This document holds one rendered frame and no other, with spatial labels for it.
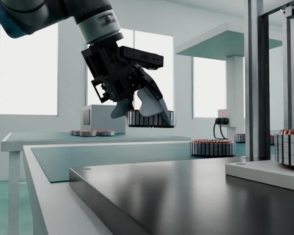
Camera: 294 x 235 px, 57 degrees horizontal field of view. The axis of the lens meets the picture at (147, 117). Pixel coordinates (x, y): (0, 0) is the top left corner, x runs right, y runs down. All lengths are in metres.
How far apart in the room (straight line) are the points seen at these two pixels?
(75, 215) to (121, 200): 0.06
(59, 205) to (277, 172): 0.20
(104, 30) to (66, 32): 4.42
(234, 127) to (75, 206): 1.16
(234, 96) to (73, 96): 3.64
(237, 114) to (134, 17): 4.24
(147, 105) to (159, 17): 5.18
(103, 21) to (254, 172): 0.37
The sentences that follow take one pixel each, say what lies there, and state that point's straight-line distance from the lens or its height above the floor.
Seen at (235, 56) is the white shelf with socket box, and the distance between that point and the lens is 1.43.
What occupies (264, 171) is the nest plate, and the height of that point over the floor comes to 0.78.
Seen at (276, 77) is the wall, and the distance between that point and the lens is 7.49.
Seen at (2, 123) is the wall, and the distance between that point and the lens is 4.64.
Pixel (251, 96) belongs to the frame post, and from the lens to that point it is 0.51.
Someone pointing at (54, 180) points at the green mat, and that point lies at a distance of 0.39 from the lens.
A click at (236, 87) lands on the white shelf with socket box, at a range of 1.41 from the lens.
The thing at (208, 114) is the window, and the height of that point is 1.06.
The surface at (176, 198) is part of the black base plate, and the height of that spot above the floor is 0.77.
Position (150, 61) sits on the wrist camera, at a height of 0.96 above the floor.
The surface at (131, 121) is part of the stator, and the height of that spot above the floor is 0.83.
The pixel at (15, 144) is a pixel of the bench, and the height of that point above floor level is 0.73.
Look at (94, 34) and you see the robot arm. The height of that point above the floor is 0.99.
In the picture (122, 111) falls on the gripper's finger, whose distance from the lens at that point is 0.62.
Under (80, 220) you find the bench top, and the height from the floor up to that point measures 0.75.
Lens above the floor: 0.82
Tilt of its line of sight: 2 degrees up
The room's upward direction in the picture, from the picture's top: straight up
